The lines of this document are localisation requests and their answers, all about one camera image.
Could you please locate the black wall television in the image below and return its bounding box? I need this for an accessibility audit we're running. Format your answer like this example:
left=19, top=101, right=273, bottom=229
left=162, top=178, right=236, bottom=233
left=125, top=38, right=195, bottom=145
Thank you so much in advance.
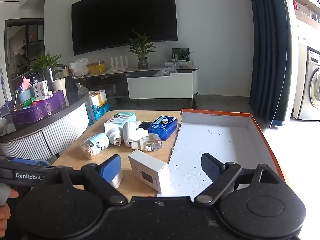
left=71, top=0, right=179, bottom=56

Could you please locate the toothpick jar light-blue cap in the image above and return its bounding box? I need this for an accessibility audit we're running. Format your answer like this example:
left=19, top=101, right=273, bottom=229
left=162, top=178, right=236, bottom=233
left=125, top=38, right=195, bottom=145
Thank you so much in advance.
left=80, top=133, right=110, bottom=160

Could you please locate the dark blue curtain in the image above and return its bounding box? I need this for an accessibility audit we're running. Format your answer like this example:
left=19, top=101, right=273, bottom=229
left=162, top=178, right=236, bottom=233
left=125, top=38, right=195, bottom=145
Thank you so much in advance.
left=247, top=0, right=293, bottom=128

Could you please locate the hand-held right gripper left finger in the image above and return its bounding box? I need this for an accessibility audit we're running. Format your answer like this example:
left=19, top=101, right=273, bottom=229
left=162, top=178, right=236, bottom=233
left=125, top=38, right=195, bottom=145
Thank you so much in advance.
left=49, top=154, right=128, bottom=207

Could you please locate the white black striped box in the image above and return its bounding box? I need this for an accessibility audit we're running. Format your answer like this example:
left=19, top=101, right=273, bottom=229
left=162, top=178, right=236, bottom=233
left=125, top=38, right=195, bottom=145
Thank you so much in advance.
left=33, top=80, right=49, bottom=98

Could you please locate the black and green box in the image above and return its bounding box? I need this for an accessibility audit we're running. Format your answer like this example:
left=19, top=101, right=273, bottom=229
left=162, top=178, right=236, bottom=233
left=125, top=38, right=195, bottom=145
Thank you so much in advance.
left=171, top=48, right=191, bottom=62

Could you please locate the silver washing machine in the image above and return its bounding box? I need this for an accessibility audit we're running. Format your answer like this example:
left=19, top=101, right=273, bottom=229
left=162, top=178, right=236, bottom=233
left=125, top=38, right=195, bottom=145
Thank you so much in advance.
left=292, top=44, right=320, bottom=121

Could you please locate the orange cardboard box tray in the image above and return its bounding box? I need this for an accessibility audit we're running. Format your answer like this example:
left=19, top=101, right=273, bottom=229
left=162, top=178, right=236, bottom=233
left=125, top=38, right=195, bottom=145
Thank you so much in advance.
left=168, top=109, right=287, bottom=198

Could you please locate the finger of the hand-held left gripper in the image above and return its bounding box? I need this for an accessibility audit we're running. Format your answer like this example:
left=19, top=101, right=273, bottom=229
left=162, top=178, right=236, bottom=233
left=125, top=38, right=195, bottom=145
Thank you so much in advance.
left=11, top=157, right=52, bottom=167

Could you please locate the clear plastic organizer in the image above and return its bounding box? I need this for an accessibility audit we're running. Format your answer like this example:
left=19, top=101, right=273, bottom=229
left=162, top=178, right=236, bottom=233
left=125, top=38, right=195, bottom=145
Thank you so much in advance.
left=160, top=60, right=194, bottom=69

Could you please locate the white teardrop plug-in vaporizer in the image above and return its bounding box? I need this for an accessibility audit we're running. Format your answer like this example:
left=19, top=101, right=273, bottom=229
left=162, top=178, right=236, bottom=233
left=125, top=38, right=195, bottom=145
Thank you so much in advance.
left=103, top=122, right=125, bottom=146

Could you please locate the white TV cabinet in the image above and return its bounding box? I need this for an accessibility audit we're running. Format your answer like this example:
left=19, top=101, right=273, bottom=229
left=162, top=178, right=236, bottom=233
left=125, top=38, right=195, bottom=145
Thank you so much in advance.
left=71, top=64, right=200, bottom=107

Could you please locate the white plant pot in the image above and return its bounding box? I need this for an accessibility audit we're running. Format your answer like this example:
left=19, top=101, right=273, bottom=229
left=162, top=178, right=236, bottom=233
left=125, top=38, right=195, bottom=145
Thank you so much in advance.
left=51, top=78, right=67, bottom=97

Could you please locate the leafy green potted plant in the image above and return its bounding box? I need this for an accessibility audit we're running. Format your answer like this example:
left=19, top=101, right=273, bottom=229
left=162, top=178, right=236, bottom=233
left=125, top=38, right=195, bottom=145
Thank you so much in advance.
left=28, top=51, right=65, bottom=80

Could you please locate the green plant in dark vase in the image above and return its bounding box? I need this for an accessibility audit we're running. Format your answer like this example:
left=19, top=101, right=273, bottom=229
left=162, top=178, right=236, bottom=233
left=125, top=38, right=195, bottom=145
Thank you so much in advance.
left=126, top=31, right=156, bottom=70

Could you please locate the white and yellow cardboard box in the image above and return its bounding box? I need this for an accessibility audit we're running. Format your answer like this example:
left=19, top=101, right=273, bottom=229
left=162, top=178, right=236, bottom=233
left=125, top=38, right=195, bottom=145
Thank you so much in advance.
left=88, top=90, right=108, bottom=107

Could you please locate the person's left hand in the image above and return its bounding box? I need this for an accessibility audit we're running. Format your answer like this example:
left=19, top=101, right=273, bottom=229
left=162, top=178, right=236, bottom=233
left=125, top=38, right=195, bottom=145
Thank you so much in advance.
left=0, top=189, right=19, bottom=230

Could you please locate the steel tumbler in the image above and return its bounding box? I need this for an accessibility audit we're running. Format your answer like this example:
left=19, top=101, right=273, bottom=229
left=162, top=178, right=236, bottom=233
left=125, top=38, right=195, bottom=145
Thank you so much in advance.
left=45, top=68, right=54, bottom=91

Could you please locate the clear crumpled plastic bag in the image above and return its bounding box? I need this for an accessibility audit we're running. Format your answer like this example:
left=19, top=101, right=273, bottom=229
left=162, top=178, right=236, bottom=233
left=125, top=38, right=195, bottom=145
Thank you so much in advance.
left=153, top=67, right=178, bottom=77

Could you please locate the purple tin box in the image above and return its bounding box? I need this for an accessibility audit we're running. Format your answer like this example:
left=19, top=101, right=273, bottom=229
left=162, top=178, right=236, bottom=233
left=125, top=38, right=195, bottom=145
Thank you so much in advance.
left=11, top=91, right=67, bottom=131

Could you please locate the teal and white carton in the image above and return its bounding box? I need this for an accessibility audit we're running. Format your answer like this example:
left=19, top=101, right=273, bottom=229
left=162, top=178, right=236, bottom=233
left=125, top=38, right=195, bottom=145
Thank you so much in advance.
left=104, top=112, right=137, bottom=130

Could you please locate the white router with antennas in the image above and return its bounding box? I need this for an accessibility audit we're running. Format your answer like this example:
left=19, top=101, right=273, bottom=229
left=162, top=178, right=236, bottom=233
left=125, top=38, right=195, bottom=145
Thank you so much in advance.
left=107, top=55, right=129, bottom=72

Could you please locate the white charger packaging box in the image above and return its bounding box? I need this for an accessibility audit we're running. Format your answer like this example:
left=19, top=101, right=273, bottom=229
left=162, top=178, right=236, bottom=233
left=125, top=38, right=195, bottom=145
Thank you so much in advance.
left=128, top=149, right=171, bottom=193

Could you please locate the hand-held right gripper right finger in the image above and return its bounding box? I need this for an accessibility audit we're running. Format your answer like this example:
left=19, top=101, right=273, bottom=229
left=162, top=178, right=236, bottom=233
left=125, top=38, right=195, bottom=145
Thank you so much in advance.
left=194, top=152, right=276, bottom=205

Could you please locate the curved white ribbed counter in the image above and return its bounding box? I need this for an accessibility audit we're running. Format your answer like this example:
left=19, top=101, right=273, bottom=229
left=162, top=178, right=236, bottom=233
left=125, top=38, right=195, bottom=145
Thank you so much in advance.
left=0, top=90, right=92, bottom=161

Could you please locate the white plastic bag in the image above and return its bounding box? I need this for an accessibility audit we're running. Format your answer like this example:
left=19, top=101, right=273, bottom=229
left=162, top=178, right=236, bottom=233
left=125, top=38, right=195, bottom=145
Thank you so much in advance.
left=69, top=58, right=89, bottom=76

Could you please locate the white green-leaf plug-in vaporizer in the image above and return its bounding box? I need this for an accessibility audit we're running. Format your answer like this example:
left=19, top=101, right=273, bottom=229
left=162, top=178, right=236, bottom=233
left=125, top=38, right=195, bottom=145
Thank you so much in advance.
left=123, top=127, right=148, bottom=148

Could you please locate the yellow tin box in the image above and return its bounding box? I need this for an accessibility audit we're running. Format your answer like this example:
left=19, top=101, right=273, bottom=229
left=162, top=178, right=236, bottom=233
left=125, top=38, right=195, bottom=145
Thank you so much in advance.
left=88, top=61, right=106, bottom=74

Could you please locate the clear liquid refill bottle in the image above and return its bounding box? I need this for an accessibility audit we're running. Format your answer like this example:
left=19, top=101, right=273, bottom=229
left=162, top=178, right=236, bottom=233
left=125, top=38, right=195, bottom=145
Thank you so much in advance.
left=136, top=134, right=163, bottom=152

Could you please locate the white cube USB charger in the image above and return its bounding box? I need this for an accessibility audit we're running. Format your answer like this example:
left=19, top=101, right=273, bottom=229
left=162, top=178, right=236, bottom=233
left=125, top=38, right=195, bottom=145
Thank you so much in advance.
left=110, top=171, right=124, bottom=189

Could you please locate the blue plastic bag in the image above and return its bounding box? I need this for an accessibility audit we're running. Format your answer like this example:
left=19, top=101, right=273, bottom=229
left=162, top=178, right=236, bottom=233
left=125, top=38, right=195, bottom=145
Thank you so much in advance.
left=86, top=102, right=111, bottom=125

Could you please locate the wall shelf with glassware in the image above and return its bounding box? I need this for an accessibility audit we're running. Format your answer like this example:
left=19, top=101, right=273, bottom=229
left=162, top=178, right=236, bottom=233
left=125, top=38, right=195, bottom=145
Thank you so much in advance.
left=289, top=0, right=320, bottom=31

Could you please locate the blue plastic case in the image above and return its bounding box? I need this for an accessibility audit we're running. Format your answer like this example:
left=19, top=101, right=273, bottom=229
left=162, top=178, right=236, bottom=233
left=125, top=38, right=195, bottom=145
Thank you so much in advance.
left=147, top=115, right=178, bottom=141

